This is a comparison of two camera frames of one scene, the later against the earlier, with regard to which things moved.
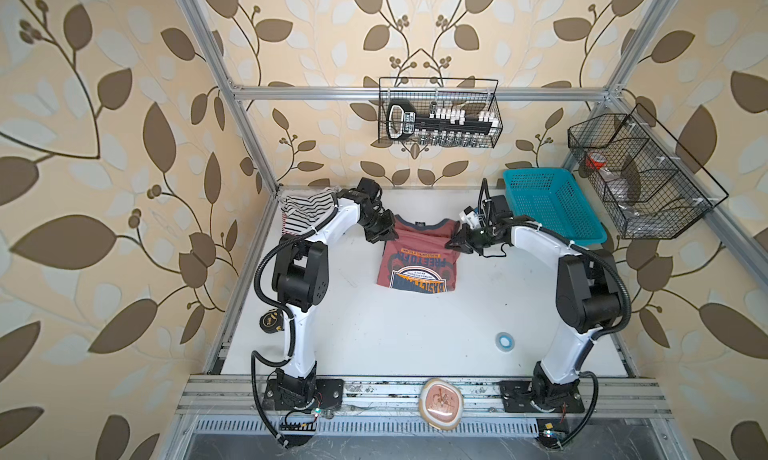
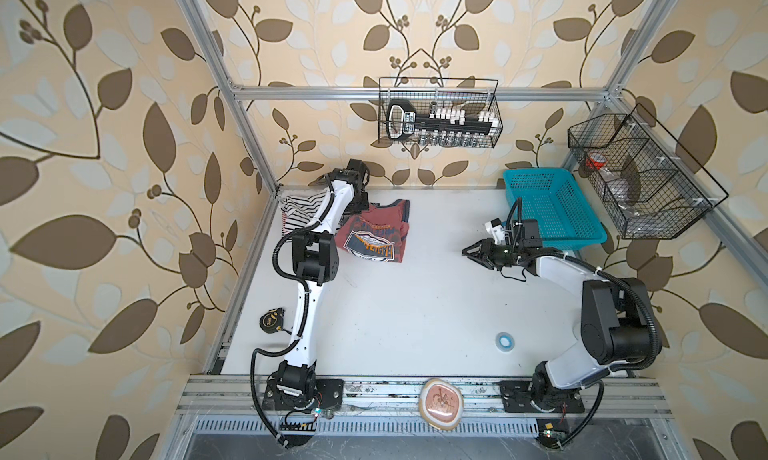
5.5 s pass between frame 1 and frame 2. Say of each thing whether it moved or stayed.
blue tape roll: stayed
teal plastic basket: stayed
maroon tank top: moved
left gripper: moved
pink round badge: stayed
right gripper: moved
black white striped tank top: stayed
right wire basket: stayed
